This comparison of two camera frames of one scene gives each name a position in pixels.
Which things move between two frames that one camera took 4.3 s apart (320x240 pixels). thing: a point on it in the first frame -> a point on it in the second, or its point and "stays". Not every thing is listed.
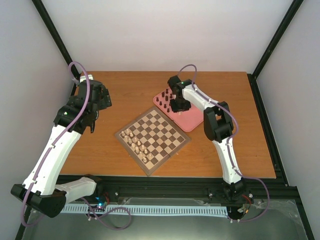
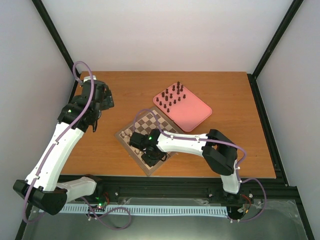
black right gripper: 174,109 -> 152,163
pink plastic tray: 189,120 stays
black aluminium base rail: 189,190 stays
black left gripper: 106,101 stays
